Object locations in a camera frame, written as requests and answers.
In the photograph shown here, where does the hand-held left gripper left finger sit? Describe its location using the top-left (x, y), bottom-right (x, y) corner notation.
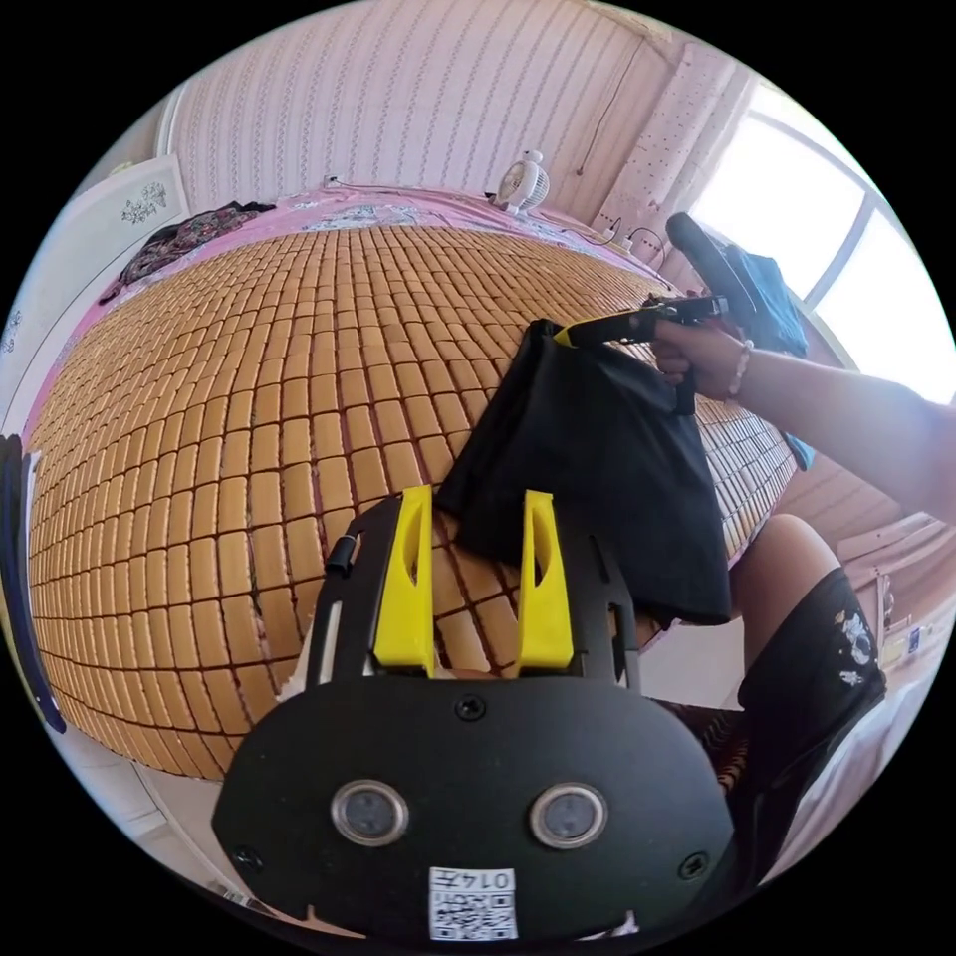
top-left (372, 484), bottom-right (437, 679)

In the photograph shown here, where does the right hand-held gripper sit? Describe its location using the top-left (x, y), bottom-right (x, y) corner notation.
top-left (551, 295), bottom-right (730, 351)

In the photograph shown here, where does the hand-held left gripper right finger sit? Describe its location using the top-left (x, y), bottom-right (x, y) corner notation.
top-left (517, 489), bottom-right (575, 679)

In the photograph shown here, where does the black short sleeve shirt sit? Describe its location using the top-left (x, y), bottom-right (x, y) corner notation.
top-left (434, 319), bottom-right (733, 627)

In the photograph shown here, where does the person's right forearm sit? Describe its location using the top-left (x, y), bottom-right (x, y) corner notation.
top-left (728, 340), bottom-right (956, 524)

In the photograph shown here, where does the person's right hand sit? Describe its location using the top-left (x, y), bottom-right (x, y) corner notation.
top-left (652, 319), bottom-right (753, 403)

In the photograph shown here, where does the small white fan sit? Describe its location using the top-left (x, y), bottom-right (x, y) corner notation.
top-left (494, 148), bottom-right (553, 218)

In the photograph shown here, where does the blue garment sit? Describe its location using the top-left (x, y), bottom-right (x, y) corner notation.
top-left (718, 244), bottom-right (817, 473)

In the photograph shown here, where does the bed with woven mat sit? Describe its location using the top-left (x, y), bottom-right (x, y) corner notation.
top-left (20, 186), bottom-right (802, 783)

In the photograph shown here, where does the window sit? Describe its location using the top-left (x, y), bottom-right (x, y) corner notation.
top-left (685, 80), bottom-right (951, 378)

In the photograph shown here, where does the person's body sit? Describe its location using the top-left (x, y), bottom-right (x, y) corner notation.
top-left (634, 513), bottom-right (939, 909)

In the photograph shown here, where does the dark blue cloth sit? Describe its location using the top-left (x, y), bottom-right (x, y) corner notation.
top-left (0, 432), bottom-right (69, 737)

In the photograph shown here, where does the pile of clothes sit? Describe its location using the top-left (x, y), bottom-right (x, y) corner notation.
top-left (118, 201), bottom-right (275, 287)

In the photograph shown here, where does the white cupboard with flower print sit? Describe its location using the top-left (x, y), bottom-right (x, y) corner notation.
top-left (8, 152), bottom-right (189, 434)

